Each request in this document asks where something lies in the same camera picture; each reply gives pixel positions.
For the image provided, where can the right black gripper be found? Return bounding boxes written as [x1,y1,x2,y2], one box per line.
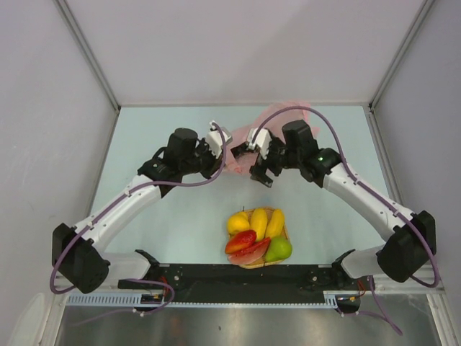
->
[251,134,302,187]

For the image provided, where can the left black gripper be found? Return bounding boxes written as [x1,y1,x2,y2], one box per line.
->
[180,138,225,181]

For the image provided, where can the yellow fake mango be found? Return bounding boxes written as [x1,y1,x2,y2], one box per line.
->
[250,208,268,239]

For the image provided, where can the fake yellow banana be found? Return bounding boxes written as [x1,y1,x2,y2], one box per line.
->
[265,209,285,238]

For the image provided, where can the yellow fake pear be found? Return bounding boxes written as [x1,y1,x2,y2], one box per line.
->
[226,210,250,236]

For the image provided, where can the pink plastic bag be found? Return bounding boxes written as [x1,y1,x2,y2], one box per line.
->
[225,101,310,176]

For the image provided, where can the red-orange fake mango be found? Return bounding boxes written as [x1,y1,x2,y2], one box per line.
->
[225,230,257,254]

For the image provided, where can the fake green pear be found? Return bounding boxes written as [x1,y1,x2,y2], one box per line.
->
[265,236,292,262]

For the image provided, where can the fake watermelon slice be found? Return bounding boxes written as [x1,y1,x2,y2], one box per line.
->
[228,238,271,265]

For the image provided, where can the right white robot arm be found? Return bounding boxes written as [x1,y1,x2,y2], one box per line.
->
[246,120,437,289]

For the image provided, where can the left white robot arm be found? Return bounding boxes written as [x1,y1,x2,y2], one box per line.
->
[50,123,232,294]

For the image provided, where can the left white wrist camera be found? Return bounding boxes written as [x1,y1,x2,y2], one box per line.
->
[205,121,233,158]

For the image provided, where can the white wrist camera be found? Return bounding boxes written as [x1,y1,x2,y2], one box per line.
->
[246,128,272,159]
[205,121,233,158]

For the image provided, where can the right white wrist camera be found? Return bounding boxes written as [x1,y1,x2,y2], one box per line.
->
[246,128,272,159]

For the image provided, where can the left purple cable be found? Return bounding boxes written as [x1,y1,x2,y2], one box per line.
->
[48,122,228,327]

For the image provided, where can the purple cable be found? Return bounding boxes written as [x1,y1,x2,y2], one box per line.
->
[48,122,228,327]
[251,106,441,336]

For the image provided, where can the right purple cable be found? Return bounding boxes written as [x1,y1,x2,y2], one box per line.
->
[251,106,441,336]

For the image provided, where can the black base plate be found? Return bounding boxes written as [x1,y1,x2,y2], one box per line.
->
[117,262,376,303]

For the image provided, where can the blue-white cable duct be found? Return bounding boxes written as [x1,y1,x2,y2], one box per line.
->
[66,293,338,309]

